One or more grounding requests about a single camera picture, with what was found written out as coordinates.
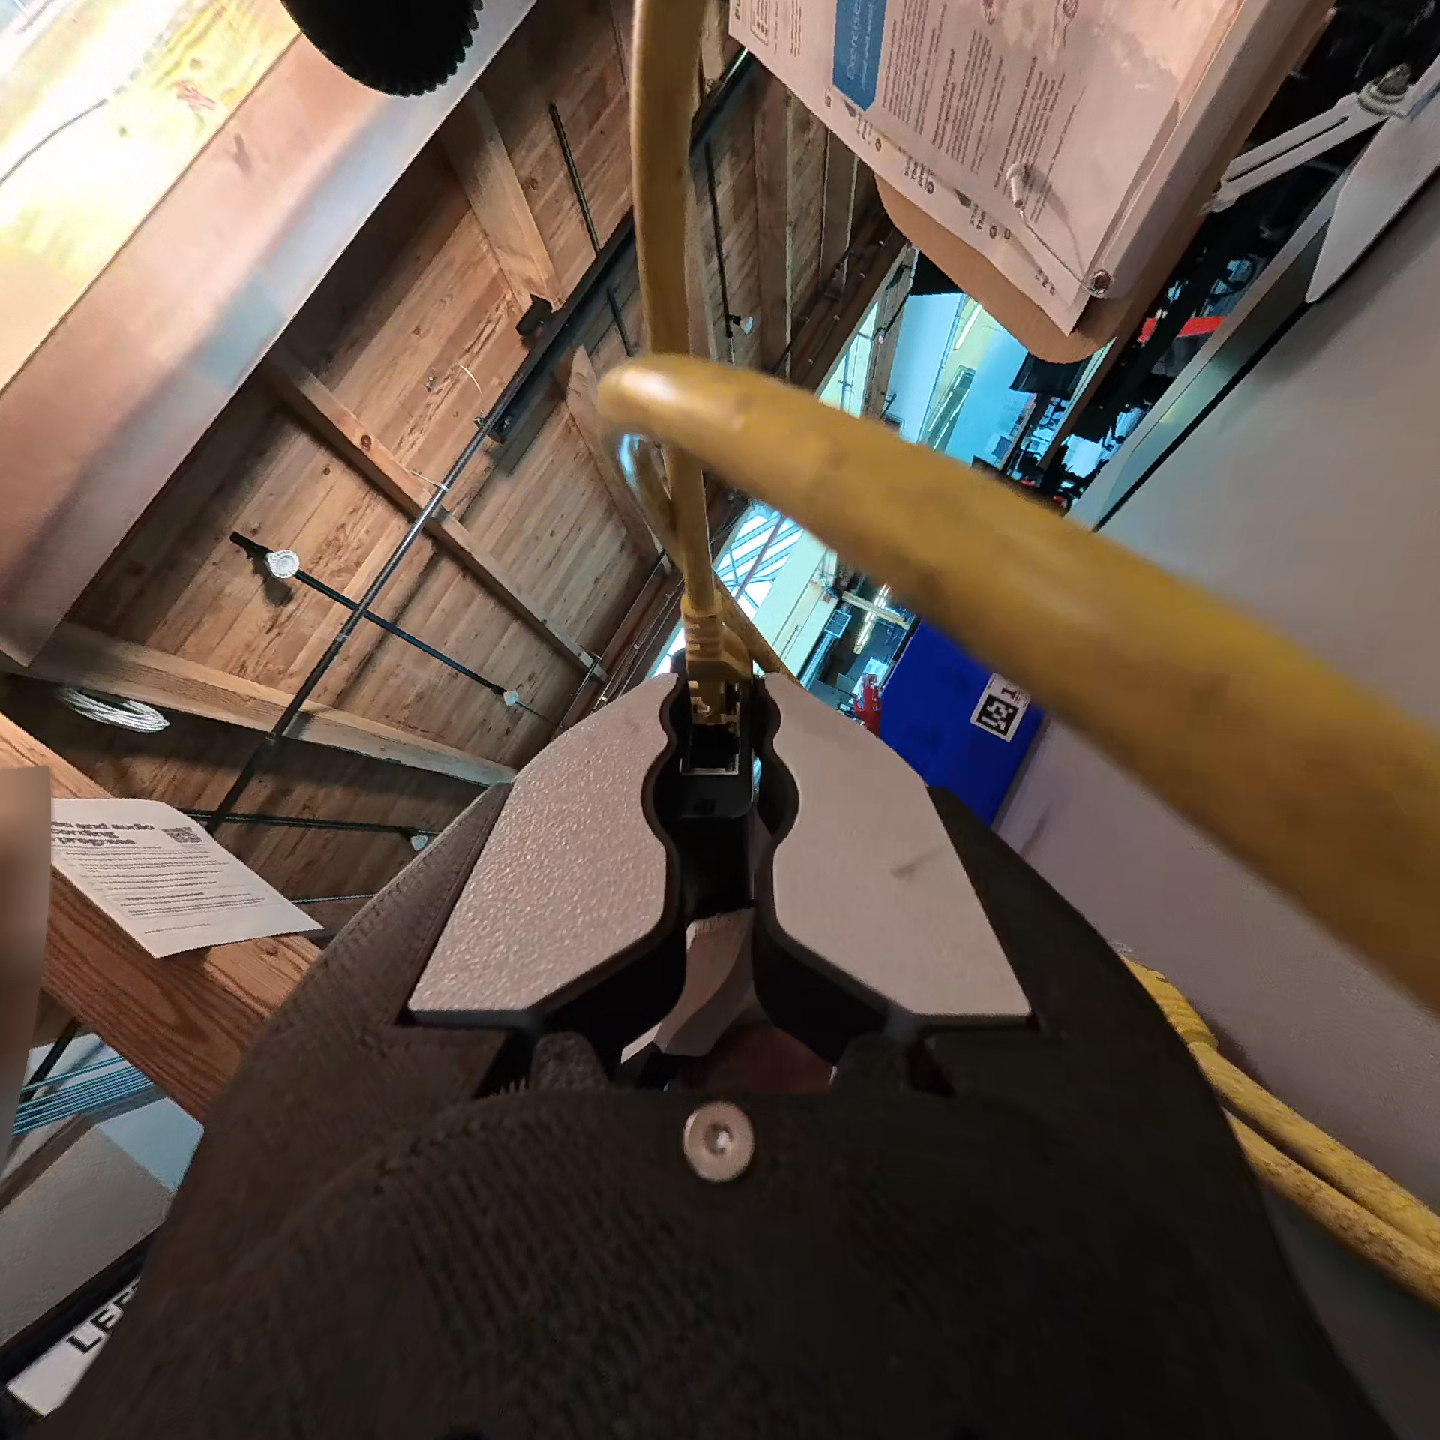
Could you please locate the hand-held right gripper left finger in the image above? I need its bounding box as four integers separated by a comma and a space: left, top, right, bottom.
404, 673, 688, 1054

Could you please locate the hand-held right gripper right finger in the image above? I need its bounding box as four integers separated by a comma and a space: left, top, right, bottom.
753, 671, 1036, 1054

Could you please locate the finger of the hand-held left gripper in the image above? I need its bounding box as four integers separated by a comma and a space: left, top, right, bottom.
622, 907, 758, 1058

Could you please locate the blue plastic bin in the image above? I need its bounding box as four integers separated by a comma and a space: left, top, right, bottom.
877, 622, 1052, 829

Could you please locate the yellow network cable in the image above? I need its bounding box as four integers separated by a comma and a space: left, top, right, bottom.
595, 0, 1440, 1306

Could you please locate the grey desk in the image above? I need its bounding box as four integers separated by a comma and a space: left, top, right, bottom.
995, 186, 1440, 1440

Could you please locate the white paper notice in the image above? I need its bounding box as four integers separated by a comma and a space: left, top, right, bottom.
53, 796, 324, 960

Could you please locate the wooden document stand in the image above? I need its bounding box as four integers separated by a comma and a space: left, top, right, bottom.
733, 0, 1440, 368

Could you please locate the printed instruction sheet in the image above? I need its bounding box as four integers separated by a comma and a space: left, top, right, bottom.
733, 0, 1332, 336

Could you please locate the black ribbed object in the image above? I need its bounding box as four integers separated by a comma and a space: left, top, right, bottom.
280, 0, 488, 98

